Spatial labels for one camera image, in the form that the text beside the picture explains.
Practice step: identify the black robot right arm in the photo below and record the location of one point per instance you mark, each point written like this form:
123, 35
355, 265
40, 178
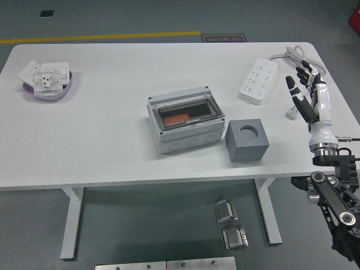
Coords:
334, 194

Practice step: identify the dark floor sign with text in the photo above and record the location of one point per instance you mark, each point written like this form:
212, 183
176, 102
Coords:
223, 38

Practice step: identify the grey electrical enclosure box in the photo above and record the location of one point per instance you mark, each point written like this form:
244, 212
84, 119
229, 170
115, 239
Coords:
191, 137

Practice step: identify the steel block with latch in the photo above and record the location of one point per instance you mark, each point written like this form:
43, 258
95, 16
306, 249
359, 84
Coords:
234, 237

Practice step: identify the white table leg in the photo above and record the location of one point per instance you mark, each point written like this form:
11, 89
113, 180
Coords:
71, 225
270, 213

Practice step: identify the orange cylinder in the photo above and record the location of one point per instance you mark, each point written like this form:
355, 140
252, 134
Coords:
175, 120

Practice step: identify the white switch plate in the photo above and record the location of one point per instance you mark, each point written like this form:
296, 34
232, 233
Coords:
56, 66

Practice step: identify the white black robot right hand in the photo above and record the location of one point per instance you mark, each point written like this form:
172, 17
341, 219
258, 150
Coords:
323, 112

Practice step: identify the grey cube with round hole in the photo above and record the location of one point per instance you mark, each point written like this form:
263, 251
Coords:
244, 149

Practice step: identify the white printed socket panel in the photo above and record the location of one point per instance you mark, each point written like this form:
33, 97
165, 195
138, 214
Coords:
46, 81

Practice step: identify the steel plate with screws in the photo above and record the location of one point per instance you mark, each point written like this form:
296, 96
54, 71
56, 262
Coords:
201, 264
129, 266

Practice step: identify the transparent hinged box lid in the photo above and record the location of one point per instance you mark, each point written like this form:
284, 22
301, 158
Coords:
202, 112

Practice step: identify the red box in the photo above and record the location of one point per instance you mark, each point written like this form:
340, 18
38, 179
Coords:
355, 19

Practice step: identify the white left table leg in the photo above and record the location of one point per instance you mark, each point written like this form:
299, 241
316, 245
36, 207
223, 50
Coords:
71, 225

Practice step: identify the white plain card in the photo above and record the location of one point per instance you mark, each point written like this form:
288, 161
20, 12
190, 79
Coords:
28, 73

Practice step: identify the purple bowl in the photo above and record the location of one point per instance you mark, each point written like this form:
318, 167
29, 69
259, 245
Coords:
47, 97

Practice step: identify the white power strip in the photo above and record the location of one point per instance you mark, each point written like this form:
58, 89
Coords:
257, 78

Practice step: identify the white right table leg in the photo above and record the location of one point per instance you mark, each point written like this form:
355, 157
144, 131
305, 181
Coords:
270, 213

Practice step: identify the steel block with angled face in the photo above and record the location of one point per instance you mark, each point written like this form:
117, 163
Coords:
225, 211

